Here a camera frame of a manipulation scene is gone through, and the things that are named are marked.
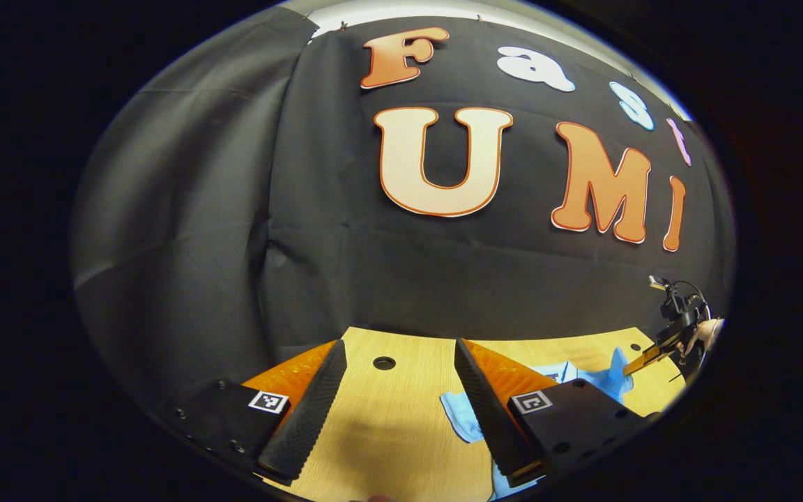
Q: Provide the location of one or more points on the light blue T-shirt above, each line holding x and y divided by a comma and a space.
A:
610, 380

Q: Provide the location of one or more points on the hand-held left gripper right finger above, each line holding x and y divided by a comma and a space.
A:
488, 411

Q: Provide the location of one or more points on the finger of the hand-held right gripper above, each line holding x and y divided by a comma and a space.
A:
652, 354

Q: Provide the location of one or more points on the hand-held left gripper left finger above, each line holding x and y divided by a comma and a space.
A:
314, 408

